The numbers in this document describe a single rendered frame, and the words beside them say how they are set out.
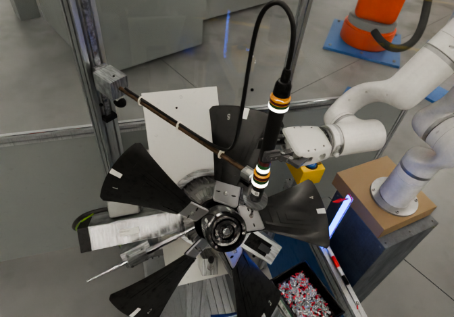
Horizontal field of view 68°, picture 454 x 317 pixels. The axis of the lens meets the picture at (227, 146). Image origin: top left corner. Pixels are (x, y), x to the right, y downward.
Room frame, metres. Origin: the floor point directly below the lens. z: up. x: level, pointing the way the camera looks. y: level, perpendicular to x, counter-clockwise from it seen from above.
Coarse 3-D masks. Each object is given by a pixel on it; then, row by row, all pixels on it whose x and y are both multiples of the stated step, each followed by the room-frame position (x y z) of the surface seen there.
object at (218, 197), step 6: (216, 186) 0.63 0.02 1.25; (222, 186) 0.63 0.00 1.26; (228, 186) 0.62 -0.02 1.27; (234, 186) 0.62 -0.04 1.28; (216, 192) 0.62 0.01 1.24; (222, 192) 0.61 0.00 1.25; (228, 192) 0.61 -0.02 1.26; (234, 192) 0.60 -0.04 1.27; (240, 192) 0.60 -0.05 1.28; (216, 198) 0.60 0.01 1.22; (222, 198) 0.60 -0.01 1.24; (228, 198) 0.59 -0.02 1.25; (234, 198) 0.59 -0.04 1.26; (228, 204) 0.58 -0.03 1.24; (234, 204) 0.57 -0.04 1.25
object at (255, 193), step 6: (282, 72) 0.57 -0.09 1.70; (288, 72) 0.57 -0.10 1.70; (282, 78) 0.57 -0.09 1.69; (288, 78) 0.57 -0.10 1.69; (276, 84) 0.57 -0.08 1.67; (282, 84) 0.56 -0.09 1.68; (288, 84) 0.57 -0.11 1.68; (276, 90) 0.57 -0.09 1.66; (282, 90) 0.56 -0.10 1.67; (288, 90) 0.56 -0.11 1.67; (276, 96) 0.56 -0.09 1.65; (282, 96) 0.56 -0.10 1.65; (288, 96) 0.56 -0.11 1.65; (252, 186) 0.57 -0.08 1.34; (252, 192) 0.57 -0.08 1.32; (258, 192) 0.56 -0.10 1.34; (252, 198) 0.57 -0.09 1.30; (258, 198) 0.56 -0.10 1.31
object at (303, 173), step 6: (294, 168) 0.95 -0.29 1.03; (300, 168) 0.91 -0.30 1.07; (306, 168) 0.91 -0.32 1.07; (312, 168) 0.92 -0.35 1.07; (318, 168) 0.92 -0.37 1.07; (324, 168) 0.93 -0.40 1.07; (294, 174) 0.94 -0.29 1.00; (300, 174) 0.90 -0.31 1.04; (306, 174) 0.90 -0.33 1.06; (312, 174) 0.91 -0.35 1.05; (318, 174) 0.92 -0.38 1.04; (300, 180) 0.89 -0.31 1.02; (312, 180) 0.91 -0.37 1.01; (318, 180) 0.92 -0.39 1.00
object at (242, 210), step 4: (240, 208) 0.60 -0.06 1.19; (244, 208) 0.61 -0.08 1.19; (240, 212) 0.59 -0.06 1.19; (244, 212) 0.59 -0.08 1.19; (248, 212) 0.59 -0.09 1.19; (256, 212) 0.60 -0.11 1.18; (244, 216) 0.58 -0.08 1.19; (248, 216) 0.58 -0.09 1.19; (256, 216) 0.58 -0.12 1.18; (260, 216) 0.59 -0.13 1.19; (248, 220) 0.56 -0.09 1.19; (252, 220) 0.57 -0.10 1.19; (256, 220) 0.57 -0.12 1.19; (260, 220) 0.57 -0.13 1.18; (248, 224) 0.55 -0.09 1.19; (252, 224) 0.55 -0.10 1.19; (256, 224) 0.55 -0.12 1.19; (260, 224) 0.56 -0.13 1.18; (248, 228) 0.54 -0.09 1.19; (252, 228) 0.54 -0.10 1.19; (256, 228) 0.54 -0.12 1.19; (260, 228) 0.54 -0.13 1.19
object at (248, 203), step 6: (246, 168) 0.61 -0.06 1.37; (252, 168) 0.61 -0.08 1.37; (240, 174) 0.60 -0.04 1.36; (246, 174) 0.59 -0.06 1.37; (240, 180) 0.59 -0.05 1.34; (246, 180) 0.58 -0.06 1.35; (246, 186) 0.58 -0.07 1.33; (246, 192) 0.58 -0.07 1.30; (246, 198) 0.57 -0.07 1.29; (264, 198) 0.58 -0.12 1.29; (246, 204) 0.55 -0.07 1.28; (252, 204) 0.55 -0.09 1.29; (258, 204) 0.56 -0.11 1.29; (264, 204) 0.56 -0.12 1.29; (258, 210) 0.54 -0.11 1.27
